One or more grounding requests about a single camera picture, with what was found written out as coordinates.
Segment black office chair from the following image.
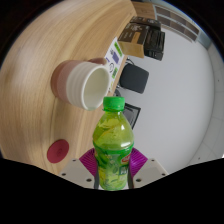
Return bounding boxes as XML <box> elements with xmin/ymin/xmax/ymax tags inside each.
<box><xmin>119</xmin><ymin>63</ymin><xmax>150</xmax><ymax>94</ymax></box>

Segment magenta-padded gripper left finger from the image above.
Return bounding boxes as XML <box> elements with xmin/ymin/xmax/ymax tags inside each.
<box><xmin>59</xmin><ymin>148</ymin><xmax>100</xmax><ymax>190</ymax></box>

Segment flat round red coaster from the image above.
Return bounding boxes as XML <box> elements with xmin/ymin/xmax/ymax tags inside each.
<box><xmin>46</xmin><ymin>139</ymin><xmax>71</xmax><ymax>164</ymax></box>

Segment dark brown carton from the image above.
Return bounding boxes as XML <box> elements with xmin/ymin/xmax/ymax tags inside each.
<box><xmin>143</xmin><ymin>28</ymin><xmax>167</xmax><ymax>62</ymax></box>

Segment printed green purple paper sheet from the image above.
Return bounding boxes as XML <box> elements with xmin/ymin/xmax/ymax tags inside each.
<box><xmin>104</xmin><ymin>37</ymin><xmax>126</xmax><ymax>81</ymax></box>

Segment green drink bottle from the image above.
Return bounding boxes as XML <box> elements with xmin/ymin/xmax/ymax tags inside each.
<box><xmin>92</xmin><ymin>96</ymin><xmax>135</xmax><ymax>192</ymax></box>

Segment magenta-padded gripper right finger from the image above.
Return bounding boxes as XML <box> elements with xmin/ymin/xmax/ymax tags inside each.
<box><xmin>127</xmin><ymin>147</ymin><xmax>169</xmax><ymax>190</ymax></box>

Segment pink and white mug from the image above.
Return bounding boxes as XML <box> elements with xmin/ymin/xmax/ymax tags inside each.
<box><xmin>50</xmin><ymin>57</ymin><xmax>111</xmax><ymax>112</ymax></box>

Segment small dark brown box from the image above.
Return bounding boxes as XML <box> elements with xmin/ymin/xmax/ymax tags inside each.
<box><xmin>129</xmin><ymin>15</ymin><xmax>162</xmax><ymax>31</ymax></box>

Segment tan and brown carton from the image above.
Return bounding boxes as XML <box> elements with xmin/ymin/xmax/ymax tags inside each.
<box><xmin>117</xmin><ymin>22</ymin><xmax>151</xmax><ymax>59</ymax></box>

